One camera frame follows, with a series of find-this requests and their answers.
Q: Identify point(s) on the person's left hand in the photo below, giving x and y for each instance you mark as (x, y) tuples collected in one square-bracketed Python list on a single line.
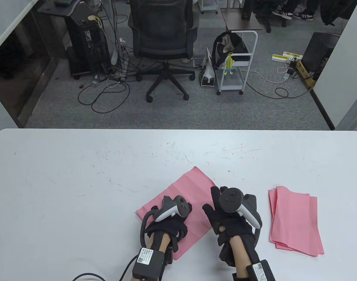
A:
[(166, 228)]

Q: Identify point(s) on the person's right hand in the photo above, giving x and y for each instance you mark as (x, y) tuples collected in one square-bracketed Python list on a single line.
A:
[(228, 228)]

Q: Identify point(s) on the grey hand controller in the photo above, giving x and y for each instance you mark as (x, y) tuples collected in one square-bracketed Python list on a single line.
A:
[(169, 209), (231, 200)]

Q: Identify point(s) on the pink paper sheet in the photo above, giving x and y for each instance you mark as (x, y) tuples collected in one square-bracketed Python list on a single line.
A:
[(270, 213)]

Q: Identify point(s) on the pink cloth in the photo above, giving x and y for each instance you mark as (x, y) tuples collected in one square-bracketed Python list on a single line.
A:
[(295, 222), (193, 187)]

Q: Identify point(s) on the person's left forearm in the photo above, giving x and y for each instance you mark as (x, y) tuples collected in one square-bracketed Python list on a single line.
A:
[(159, 241)]

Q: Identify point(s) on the white rolling cart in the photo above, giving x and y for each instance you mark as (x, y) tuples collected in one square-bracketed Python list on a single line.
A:
[(231, 87)]

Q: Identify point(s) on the white shopping bag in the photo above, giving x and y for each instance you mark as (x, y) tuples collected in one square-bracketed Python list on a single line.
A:
[(207, 79)]

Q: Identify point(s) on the yellow toy figure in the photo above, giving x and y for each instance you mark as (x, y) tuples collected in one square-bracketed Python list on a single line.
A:
[(229, 66)]

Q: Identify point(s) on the black power adapter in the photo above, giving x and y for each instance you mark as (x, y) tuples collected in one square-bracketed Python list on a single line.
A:
[(291, 71)]

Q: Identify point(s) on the white yellow power strip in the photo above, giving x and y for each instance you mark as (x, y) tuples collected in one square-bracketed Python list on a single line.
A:
[(279, 57), (293, 54)]

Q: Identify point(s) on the black bag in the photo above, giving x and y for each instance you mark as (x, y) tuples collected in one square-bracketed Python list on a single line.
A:
[(238, 45)]

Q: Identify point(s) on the black computer tower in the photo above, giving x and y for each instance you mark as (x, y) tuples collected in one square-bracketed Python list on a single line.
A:
[(92, 46)]

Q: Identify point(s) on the black mesh office chair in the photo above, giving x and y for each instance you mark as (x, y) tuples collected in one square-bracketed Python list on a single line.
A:
[(160, 29)]

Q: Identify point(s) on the black computer case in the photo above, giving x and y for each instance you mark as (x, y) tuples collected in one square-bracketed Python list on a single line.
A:
[(318, 49)]

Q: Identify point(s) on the black swivel chair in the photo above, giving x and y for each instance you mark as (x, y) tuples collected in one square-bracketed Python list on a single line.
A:
[(269, 25)]

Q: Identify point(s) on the brown side table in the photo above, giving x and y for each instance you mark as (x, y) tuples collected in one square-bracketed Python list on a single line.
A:
[(239, 20)]

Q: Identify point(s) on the black bottle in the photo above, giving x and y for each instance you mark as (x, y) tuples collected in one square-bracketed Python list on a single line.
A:
[(246, 11)]

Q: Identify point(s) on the small white cart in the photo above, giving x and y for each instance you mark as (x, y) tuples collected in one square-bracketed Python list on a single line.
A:
[(209, 6)]

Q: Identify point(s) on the cream round object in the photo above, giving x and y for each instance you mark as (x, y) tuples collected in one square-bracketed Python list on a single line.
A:
[(92, 18)]

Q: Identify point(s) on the black hanging garment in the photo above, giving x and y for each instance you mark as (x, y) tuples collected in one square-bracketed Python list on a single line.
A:
[(336, 11)]

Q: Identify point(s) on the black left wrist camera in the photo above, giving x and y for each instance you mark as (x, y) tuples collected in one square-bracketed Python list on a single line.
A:
[(147, 262)]

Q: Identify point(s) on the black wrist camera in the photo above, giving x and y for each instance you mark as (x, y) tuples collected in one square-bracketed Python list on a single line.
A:
[(260, 272), (147, 262)]

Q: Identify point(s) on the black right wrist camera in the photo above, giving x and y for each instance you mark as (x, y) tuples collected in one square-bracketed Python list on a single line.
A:
[(260, 272)]

